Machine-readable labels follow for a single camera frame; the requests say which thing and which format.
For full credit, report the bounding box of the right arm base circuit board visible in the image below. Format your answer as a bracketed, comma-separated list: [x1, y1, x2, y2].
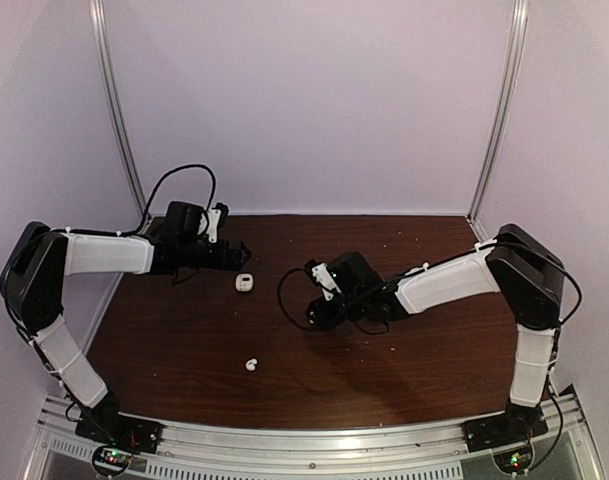
[493, 447, 534, 476]

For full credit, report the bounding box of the aluminium corner post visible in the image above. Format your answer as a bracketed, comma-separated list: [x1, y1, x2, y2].
[467, 0, 529, 228]
[89, 0, 150, 221]

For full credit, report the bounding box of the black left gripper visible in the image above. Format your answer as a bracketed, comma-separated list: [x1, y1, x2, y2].
[179, 236, 251, 271]

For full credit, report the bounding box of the left aluminium corner post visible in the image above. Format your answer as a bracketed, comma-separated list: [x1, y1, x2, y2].
[89, 0, 150, 221]

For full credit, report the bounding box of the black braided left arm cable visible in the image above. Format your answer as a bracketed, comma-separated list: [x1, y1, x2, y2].
[138, 163, 219, 236]

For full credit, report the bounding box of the aluminium front frame rail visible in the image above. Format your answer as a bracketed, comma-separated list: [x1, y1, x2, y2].
[19, 394, 606, 479]

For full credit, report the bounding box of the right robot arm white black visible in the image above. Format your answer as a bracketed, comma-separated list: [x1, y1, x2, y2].
[304, 223, 583, 451]

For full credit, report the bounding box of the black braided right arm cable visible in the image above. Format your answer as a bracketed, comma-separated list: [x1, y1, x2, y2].
[276, 267, 390, 336]

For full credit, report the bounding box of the cream rounded earbud charging case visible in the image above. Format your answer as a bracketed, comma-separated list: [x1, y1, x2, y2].
[235, 273, 254, 293]

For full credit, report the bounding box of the white clip-on earbud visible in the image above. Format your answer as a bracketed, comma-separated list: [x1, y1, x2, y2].
[245, 358, 258, 372]

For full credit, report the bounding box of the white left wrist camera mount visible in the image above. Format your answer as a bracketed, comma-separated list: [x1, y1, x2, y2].
[198, 202, 229, 244]

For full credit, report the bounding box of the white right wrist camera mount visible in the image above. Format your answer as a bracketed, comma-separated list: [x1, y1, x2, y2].
[304, 259, 341, 301]

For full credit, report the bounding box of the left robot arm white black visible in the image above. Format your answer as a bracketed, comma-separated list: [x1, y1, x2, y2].
[0, 201, 252, 452]

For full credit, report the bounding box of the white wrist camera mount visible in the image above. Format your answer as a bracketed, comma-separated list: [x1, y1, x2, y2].
[198, 202, 229, 244]
[304, 259, 341, 301]

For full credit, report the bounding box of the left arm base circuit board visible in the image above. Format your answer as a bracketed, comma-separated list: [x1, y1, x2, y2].
[91, 445, 135, 477]

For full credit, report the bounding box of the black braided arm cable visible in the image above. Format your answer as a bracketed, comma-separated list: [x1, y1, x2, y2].
[276, 267, 390, 336]
[138, 163, 219, 236]

